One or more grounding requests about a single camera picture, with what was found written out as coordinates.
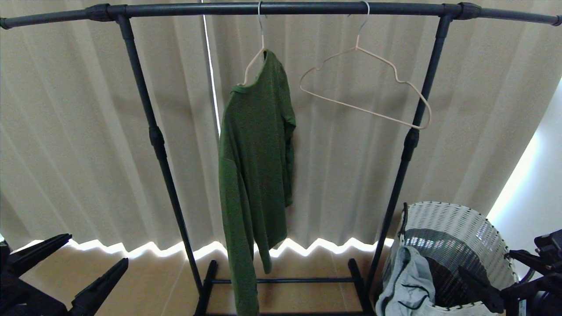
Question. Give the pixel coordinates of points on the black clothes rack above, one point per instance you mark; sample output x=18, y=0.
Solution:
x=285, y=8

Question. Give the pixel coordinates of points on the green printed shirt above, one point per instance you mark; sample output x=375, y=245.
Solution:
x=254, y=175

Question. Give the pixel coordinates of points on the white laundry basket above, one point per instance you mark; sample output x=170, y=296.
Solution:
x=448, y=219

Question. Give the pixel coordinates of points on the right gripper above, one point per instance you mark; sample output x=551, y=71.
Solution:
x=544, y=298

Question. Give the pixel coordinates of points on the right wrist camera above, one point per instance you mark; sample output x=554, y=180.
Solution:
x=549, y=245

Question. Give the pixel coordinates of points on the pale grey shorts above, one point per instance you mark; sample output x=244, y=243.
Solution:
x=404, y=281

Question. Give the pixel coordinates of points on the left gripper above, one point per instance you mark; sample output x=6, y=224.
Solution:
x=22, y=298

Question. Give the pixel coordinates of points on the pink clothes hanger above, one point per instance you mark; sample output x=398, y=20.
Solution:
x=357, y=41
x=262, y=39

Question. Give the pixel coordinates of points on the beige curtain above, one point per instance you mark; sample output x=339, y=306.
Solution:
x=88, y=109

